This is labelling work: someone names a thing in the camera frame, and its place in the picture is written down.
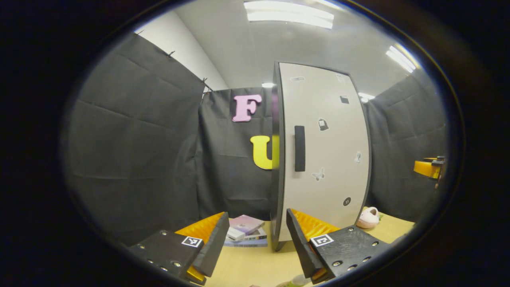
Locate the clear bottle with green label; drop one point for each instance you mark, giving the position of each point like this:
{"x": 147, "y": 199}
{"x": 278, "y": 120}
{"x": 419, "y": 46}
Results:
{"x": 297, "y": 281}

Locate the white book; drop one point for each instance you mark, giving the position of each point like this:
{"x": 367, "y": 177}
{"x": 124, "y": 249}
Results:
{"x": 259, "y": 236}

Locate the dark gray cabinet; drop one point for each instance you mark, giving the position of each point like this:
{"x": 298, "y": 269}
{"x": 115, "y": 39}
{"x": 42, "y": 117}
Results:
{"x": 277, "y": 159}

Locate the black backdrop cloth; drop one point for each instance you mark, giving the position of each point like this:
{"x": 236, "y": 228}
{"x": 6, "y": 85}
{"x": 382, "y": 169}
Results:
{"x": 139, "y": 151}

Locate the small white box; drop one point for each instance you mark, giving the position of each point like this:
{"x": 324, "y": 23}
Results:
{"x": 235, "y": 234}

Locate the ceiling light panel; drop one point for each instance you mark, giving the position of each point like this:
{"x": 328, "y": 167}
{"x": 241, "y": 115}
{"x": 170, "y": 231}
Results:
{"x": 289, "y": 14}
{"x": 267, "y": 85}
{"x": 400, "y": 58}
{"x": 365, "y": 97}

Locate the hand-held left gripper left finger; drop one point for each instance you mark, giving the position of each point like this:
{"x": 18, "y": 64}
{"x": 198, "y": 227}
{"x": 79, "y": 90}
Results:
{"x": 215, "y": 247}

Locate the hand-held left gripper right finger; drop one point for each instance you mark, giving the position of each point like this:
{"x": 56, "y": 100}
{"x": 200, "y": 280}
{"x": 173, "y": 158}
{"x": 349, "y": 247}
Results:
{"x": 303, "y": 251}

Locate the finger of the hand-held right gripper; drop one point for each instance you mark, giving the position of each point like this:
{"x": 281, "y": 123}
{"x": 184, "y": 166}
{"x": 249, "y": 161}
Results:
{"x": 425, "y": 169}

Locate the beige cabinet door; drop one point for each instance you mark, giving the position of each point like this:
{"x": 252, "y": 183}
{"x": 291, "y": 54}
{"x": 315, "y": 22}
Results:
{"x": 330, "y": 139}

